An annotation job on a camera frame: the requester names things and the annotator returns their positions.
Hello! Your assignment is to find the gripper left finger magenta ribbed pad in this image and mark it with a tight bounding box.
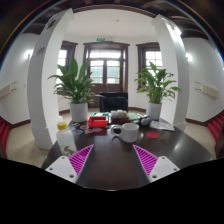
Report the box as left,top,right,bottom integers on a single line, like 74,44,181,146
46,145,93,183

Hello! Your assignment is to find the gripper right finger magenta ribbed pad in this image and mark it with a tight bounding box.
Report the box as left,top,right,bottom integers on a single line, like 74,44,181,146
134,145,179,183

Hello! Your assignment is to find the clear bottle yellow cap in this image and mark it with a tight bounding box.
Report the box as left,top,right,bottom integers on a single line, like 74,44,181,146
56,122,77,157

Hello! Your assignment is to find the red round coaster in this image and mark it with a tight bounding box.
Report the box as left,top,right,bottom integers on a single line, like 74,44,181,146
146,131,160,139

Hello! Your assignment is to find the colourful round stickers sheet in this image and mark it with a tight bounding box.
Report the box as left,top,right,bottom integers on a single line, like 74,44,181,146
69,121,107,135

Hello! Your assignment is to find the clear plastic bag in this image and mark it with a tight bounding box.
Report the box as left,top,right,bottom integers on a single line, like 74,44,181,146
150,121,174,131

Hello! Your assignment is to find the white ceramic mug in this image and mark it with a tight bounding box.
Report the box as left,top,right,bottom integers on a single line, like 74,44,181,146
111,123,139,143

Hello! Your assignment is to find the left white pillar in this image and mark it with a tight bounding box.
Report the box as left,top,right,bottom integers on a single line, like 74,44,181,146
27,9,73,150

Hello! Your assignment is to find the white pillar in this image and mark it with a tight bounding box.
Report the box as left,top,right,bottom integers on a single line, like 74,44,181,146
152,15,190,131
27,9,73,150

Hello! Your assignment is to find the red plastic box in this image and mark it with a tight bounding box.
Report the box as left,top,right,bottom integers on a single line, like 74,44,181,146
88,116,108,128

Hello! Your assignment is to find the right white pillar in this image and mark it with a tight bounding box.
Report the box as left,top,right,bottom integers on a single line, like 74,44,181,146
152,15,190,131

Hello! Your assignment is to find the white round items tray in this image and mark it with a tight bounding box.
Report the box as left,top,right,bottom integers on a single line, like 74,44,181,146
111,110,129,124

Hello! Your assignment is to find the left potted green plant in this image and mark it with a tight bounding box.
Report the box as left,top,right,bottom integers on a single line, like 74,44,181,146
51,58,95,123

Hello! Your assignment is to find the potted green plant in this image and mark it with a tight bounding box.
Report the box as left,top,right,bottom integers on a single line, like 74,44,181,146
51,58,95,123
135,63,181,120

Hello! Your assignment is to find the right potted green plant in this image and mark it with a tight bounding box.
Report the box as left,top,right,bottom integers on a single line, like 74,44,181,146
135,63,181,120

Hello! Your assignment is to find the dark wooden double door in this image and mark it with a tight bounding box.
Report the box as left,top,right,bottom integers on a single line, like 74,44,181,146
83,41,129,107

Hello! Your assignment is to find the green exit sign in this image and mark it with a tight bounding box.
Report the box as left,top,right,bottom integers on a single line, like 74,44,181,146
97,38,105,42

